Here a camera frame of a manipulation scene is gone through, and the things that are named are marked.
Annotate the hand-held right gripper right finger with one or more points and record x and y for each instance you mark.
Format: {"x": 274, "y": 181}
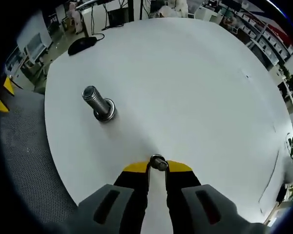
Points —
{"x": 183, "y": 192}

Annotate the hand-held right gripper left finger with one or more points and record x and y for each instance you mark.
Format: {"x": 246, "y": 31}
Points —
{"x": 129, "y": 192}

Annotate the black washer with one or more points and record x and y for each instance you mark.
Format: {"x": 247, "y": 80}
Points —
{"x": 152, "y": 159}

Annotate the large steel washer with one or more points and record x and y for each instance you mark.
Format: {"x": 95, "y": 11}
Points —
{"x": 111, "y": 114}

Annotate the large threaded stud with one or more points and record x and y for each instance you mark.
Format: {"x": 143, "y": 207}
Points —
{"x": 97, "y": 100}

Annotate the white cabinet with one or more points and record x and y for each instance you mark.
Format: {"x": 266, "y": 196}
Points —
{"x": 34, "y": 47}

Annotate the white mesh chair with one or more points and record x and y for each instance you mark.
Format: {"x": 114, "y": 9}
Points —
{"x": 27, "y": 158}

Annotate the black computer mouse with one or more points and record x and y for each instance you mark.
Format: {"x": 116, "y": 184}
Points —
{"x": 81, "y": 45}

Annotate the small black box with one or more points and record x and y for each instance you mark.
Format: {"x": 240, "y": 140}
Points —
{"x": 281, "y": 193}

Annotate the black computer tower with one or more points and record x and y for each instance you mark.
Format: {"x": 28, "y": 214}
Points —
{"x": 116, "y": 17}

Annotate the black pole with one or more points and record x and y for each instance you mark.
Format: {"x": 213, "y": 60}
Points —
{"x": 135, "y": 9}

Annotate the storage shelf with white bins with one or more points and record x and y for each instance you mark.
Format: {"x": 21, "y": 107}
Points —
{"x": 268, "y": 36}

